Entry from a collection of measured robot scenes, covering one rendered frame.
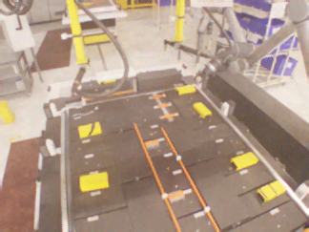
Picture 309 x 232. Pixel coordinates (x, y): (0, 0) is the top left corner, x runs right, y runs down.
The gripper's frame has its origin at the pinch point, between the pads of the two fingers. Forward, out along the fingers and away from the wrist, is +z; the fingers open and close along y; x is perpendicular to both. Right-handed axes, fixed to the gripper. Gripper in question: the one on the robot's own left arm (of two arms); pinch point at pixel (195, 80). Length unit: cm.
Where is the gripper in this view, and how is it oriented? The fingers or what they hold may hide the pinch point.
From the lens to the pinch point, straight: 197.2
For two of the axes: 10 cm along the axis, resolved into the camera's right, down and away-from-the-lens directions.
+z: -7.3, 6.6, 2.1
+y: 3.2, 5.9, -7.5
